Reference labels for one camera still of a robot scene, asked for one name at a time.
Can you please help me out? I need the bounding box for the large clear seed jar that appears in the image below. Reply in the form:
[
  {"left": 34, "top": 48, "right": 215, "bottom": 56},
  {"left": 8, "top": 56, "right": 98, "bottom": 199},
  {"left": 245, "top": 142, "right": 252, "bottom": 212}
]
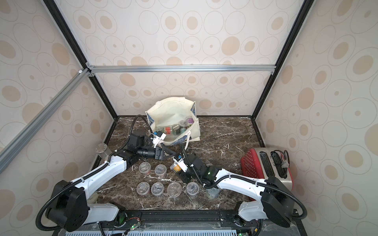
[{"left": 206, "top": 188, "right": 221, "bottom": 200}]

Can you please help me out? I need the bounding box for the cream canvas starry night bag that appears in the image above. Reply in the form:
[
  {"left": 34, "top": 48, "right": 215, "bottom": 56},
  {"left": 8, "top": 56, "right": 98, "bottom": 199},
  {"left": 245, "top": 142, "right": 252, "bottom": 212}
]
[{"left": 146, "top": 97, "right": 200, "bottom": 146}]

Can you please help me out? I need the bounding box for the purple lid seed jar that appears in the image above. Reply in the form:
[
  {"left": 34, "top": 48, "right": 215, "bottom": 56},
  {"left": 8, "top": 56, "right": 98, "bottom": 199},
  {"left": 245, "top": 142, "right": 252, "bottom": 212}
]
[{"left": 186, "top": 117, "right": 195, "bottom": 126}]

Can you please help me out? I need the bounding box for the orange seed jar clear lid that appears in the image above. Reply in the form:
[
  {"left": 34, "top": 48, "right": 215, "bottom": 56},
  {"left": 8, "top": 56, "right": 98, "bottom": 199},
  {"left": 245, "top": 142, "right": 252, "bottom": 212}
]
[{"left": 170, "top": 163, "right": 182, "bottom": 173}]

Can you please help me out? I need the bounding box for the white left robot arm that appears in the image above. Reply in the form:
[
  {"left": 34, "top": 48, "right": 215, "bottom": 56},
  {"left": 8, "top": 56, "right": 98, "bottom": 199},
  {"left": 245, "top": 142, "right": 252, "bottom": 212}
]
[{"left": 35, "top": 130, "right": 176, "bottom": 232}]

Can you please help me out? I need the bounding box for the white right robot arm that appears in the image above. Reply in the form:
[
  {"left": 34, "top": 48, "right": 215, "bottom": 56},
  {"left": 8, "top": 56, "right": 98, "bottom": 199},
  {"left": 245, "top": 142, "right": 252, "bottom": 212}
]
[{"left": 170, "top": 148, "right": 308, "bottom": 228}]

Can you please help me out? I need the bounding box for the red and steel toaster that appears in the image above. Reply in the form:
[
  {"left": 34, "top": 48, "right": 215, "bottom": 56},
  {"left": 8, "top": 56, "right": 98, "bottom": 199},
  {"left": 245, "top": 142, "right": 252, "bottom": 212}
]
[{"left": 241, "top": 147, "right": 293, "bottom": 190}]

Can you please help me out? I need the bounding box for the silver aluminium crossbar back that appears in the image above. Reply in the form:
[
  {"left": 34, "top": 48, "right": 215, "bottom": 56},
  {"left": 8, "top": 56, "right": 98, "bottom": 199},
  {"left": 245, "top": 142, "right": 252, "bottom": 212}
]
[{"left": 89, "top": 65, "right": 276, "bottom": 73}]

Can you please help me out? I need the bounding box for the silver aluminium bar left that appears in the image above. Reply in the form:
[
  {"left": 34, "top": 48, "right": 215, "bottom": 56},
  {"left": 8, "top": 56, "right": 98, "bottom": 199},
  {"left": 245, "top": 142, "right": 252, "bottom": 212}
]
[{"left": 1, "top": 68, "right": 89, "bottom": 172}]

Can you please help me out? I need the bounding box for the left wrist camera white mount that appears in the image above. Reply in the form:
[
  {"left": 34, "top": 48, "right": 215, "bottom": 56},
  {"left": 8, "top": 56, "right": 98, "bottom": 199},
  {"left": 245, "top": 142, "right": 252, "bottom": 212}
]
[{"left": 153, "top": 131, "right": 166, "bottom": 147}]

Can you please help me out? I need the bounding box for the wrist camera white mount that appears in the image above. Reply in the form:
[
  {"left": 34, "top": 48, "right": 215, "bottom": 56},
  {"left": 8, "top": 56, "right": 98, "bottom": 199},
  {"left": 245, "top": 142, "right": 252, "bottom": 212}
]
[
  {"left": 153, "top": 131, "right": 166, "bottom": 147},
  {"left": 173, "top": 158, "right": 188, "bottom": 173}
]

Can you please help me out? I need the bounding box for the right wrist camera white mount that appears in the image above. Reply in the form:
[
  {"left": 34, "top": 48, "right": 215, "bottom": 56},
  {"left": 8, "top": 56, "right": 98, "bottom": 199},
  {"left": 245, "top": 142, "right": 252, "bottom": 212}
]
[{"left": 173, "top": 158, "right": 188, "bottom": 173}]

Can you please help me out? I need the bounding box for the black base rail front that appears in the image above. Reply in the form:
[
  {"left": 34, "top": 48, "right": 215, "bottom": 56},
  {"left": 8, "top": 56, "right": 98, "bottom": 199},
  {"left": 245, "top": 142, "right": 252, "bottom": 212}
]
[{"left": 100, "top": 208, "right": 308, "bottom": 236}]

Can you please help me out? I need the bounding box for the clear plastic jar by wall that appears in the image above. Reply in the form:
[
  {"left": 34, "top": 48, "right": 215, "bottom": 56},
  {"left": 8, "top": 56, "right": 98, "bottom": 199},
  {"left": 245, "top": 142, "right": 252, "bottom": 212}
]
[{"left": 95, "top": 143, "right": 112, "bottom": 161}]

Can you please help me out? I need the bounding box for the black corner frame post left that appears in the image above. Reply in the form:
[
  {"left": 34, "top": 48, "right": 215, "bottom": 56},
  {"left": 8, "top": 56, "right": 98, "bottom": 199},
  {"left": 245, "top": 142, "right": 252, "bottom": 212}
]
[{"left": 42, "top": 0, "right": 119, "bottom": 120}]

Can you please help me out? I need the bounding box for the black corner frame post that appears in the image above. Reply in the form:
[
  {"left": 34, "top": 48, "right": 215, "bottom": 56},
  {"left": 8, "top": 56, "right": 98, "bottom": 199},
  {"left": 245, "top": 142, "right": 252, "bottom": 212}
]
[
  {"left": 42, "top": 0, "right": 119, "bottom": 120},
  {"left": 250, "top": 0, "right": 315, "bottom": 120}
]

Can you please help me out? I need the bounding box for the black corner frame post right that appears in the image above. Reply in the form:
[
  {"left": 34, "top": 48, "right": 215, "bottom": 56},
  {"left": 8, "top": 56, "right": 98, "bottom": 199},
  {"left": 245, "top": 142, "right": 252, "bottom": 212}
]
[{"left": 250, "top": 0, "right": 315, "bottom": 120}]

